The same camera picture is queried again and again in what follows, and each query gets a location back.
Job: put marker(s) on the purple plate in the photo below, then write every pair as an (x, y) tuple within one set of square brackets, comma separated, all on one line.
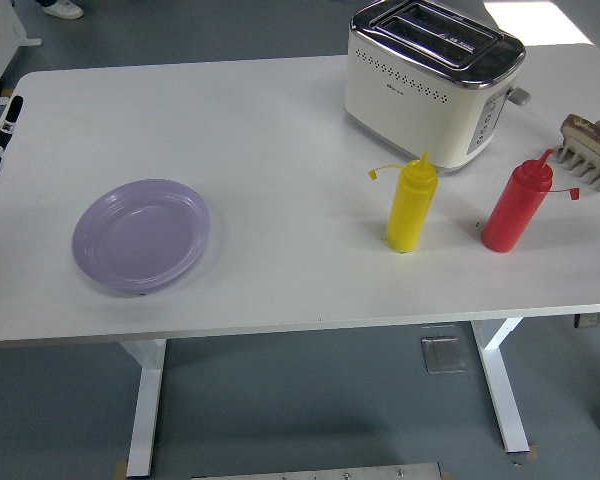
[(140, 237)]

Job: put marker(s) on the white chrome toaster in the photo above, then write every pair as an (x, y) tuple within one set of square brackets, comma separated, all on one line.
[(405, 110)]

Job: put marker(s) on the bread slice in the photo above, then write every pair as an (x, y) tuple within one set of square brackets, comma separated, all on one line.
[(587, 130)]

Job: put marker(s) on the white equipment cabinet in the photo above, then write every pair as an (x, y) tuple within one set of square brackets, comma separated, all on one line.
[(0, 30)]

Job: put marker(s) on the person's white shoe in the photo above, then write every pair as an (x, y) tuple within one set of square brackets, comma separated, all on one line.
[(65, 9)]

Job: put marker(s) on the white table leg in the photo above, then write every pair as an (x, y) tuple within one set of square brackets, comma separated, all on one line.
[(502, 390), (147, 400)]

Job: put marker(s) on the yellow squeeze bottle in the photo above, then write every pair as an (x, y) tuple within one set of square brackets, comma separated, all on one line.
[(410, 210)]

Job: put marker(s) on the metal floor socket cover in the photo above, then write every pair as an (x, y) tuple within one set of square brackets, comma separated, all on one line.
[(443, 355)]

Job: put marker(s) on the red squeeze bottle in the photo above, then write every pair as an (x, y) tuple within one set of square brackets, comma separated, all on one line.
[(512, 215)]

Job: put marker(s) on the metal toast rack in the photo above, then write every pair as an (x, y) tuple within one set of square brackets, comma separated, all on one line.
[(592, 172)]

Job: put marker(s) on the table height control panel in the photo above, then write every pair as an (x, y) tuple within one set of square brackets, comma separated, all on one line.
[(597, 320)]

